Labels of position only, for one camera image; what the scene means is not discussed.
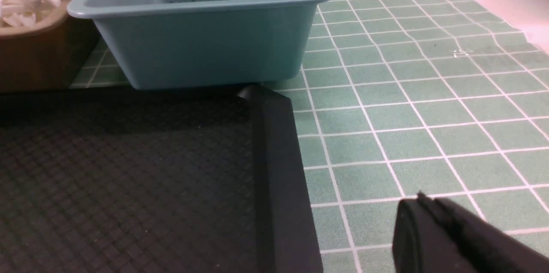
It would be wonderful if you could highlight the green checkered table mat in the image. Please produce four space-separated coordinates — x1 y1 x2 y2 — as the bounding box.
71 0 549 273

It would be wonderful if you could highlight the brown plastic spoon bin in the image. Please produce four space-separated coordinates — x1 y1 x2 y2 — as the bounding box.
0 0 100 93

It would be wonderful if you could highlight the blue plastic chopstick bin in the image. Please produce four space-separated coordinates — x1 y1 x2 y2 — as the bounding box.
67 0 329 90

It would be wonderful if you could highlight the black plastic serving tray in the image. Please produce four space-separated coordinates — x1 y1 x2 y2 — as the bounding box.
0 85 324 273

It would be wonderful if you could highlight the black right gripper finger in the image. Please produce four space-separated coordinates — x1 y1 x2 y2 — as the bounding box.
392 192 549 273

